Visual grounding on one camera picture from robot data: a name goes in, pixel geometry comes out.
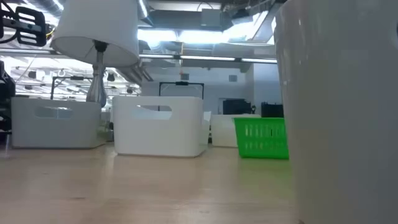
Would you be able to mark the long ceiling light strip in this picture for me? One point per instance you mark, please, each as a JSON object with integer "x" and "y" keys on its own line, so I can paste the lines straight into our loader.
{"x": 205, "y": 58}

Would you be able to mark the white shade table lamp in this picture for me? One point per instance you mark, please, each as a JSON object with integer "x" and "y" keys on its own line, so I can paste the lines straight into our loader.
{"x": 96, "y": 28}

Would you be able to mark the black monitor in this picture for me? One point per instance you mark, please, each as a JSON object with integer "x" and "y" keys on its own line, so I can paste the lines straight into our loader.
{"x": 236, "y": 107}

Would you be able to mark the black box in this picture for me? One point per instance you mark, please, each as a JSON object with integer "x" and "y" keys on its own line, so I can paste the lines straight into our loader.
{"x": 272, "y": 110}

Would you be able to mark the thin black background frame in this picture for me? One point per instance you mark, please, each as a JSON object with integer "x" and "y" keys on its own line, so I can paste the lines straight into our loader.
{"x": 76, "y": 77}

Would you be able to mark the small grey wall box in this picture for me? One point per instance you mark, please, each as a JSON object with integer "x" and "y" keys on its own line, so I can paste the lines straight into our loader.
{"x": 232, "y": 78}
{"x": 184, "y": 76}

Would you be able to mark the grey plastic bin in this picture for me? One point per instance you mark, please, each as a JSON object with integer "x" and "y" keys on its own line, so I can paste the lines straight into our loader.
{"x": 81, "y": 130}
{"x": 342, "y": 124}

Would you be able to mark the green plastic slotted basket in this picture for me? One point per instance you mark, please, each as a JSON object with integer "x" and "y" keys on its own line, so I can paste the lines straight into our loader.
{"x": 261, "y": 149}

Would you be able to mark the black metal frame stand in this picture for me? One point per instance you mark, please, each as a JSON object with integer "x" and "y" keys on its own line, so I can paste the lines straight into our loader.
{"x": 182, "y": 83}

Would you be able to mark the grey ceiling duct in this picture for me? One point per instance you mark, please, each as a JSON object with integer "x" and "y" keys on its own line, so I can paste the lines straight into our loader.
{"x": 186, "y": 19}

